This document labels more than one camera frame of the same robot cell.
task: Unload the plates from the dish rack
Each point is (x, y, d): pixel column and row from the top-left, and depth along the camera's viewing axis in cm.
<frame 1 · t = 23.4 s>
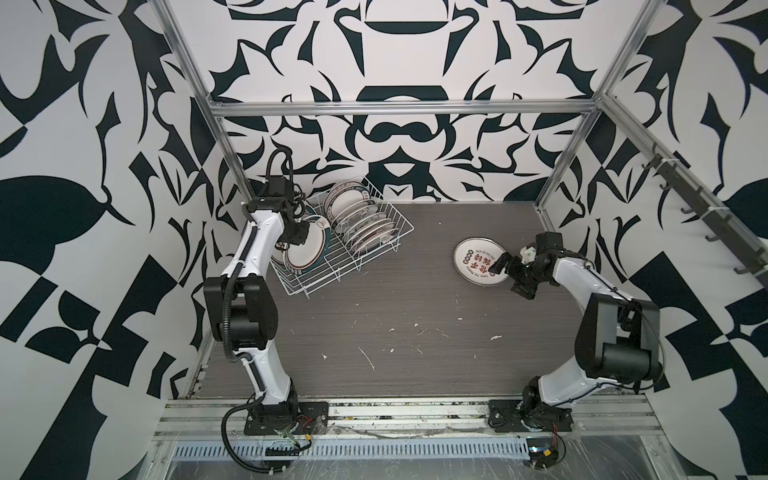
left hand: (290, 231, 90), fingers closed
right hand: (500, 271, 92), fingers open
white plate red characters: (473, 258, 107), on the table

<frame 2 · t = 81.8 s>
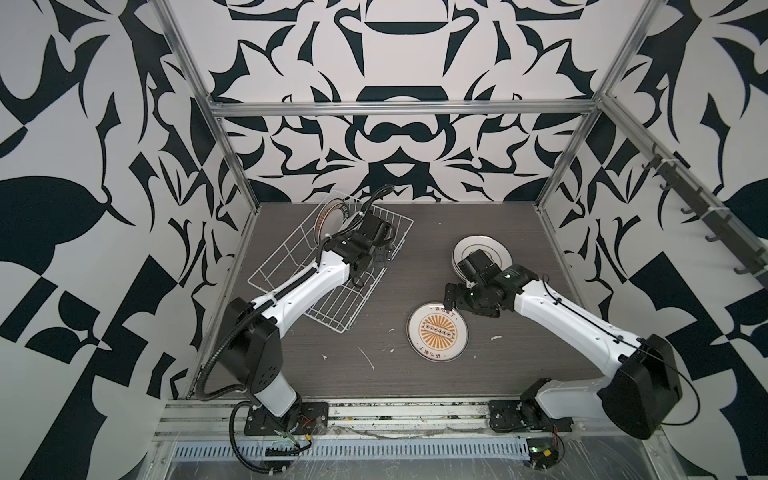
left hand: (368, 245, 86), fingers open
right hand: (455, 299, 83), fingers open
orange sunburst pattern plate: (436, 334, 89), point 2 cm above the table
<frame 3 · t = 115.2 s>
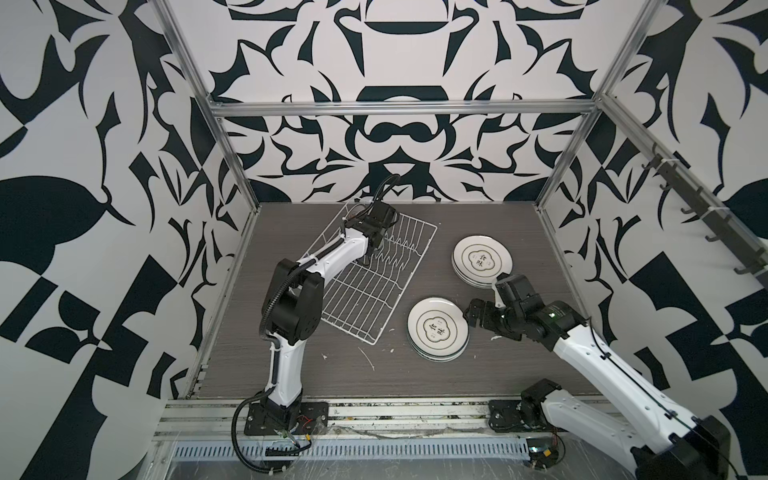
left hand: (358, 230, 96), fingers closed
right hand: (474, 314, 80), fingers open
stack of unloaded plates: (481, 271, 101), point 3 cm above the table
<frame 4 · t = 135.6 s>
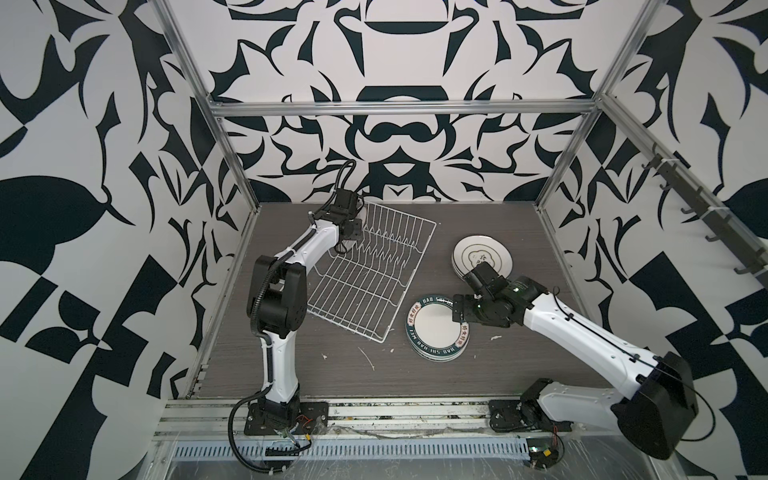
left hand: (346, 223, 98), fingers open
right hand: (464, 310, 81), fingers open
green banner rim plate: (431, 310, 90), point 5 cm above the table
